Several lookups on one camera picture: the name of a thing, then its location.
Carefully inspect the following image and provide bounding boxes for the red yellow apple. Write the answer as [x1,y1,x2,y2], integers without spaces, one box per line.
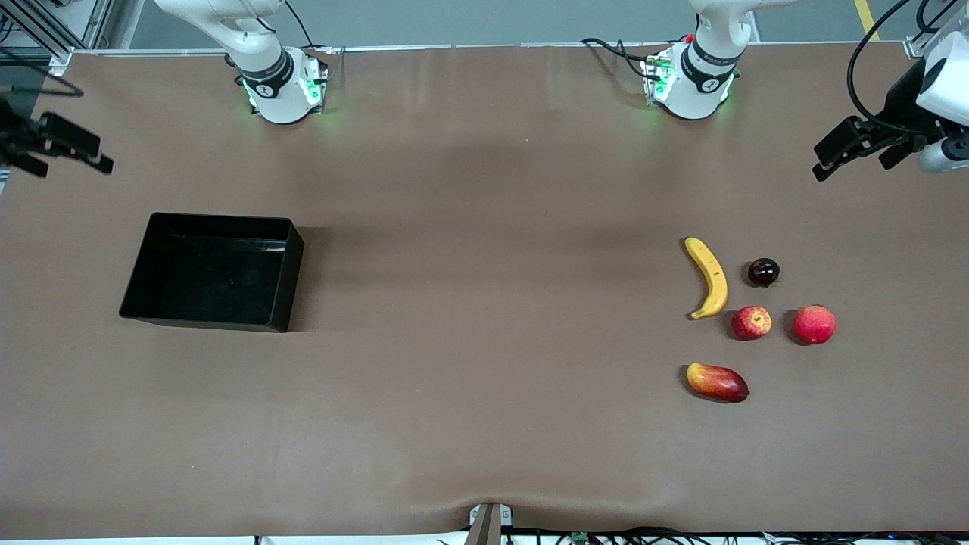
[731,305,773,341]

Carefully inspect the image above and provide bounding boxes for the brown table cloth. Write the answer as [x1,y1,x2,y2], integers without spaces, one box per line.
[0,42,969,540]

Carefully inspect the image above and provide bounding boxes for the black plastic box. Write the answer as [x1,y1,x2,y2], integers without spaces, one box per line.
[119,212,305,333]

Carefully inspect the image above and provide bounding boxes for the black base cable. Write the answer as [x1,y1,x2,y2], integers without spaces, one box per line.
[580,37,653,76]
[284,0,335,55]

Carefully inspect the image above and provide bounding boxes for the yellow floor tape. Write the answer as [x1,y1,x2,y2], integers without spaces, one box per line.
[854,0,882,42]

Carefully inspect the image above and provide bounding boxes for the aluminium frame post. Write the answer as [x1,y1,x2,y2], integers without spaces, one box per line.
[0,0,116,78]
[905,11,969,60]

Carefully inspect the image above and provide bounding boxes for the grey metal clamp bracket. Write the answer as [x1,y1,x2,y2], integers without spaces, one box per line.
[466,502,514,545]

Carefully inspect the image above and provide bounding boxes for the yellow banana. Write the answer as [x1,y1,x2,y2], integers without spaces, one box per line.
[684,237,729,320]

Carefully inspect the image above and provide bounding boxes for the red yellow mango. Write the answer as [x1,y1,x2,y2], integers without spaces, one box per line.
[686,363,750,403]

